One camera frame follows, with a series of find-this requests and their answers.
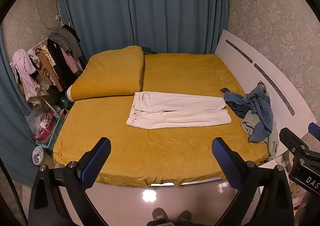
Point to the person's right shoe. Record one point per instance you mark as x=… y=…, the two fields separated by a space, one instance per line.
x=184 y=216

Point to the green bag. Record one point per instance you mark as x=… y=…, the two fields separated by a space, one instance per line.
x=65 y=102

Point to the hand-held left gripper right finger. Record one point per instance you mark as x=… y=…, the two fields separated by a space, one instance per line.
x=225 y=163

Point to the folded yellow quilt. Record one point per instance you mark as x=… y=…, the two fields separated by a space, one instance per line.
x=110 y=73

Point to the small white round object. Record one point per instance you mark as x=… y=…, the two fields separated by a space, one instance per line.
x=38 y=156

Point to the bed with yellow sheet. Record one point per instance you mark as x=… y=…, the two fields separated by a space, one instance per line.
x=150 y=148

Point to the narrow blue curtain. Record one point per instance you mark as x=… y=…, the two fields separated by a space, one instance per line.
x=12 y=121

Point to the wide blue window curtain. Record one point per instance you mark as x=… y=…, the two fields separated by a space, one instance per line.
x=162 y=8

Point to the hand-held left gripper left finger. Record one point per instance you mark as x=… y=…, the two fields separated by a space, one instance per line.
x=96 y=161

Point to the dark green cloth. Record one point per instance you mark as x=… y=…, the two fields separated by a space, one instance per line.
x=149 y=50

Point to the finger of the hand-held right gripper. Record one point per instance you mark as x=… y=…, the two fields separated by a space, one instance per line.
x=292 y=141
x=315 y=129

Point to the white pants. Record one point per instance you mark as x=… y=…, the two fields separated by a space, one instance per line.
x=175 y=111

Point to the person's left shoe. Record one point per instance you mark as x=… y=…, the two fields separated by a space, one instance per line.
x=159 y=214

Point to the blue jeans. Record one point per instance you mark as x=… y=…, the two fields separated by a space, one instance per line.
x=262 y=116

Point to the wall socket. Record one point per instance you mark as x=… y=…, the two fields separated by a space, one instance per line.
x=58 y=18

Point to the light green garment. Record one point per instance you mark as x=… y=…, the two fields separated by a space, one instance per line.
x=248 y=123

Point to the rack of hanging clothes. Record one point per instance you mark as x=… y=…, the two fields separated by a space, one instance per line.
x=57 y=61

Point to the white headboard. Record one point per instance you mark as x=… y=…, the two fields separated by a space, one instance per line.
x=250 y=78

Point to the clear plastic bag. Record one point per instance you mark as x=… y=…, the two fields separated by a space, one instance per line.
x=37 y=121

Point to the light blue basket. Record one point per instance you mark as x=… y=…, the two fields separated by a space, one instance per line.
x=53 y=136

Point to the person's shoe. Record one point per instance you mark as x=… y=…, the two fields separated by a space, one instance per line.
x=159 y=214
x=184 y=216

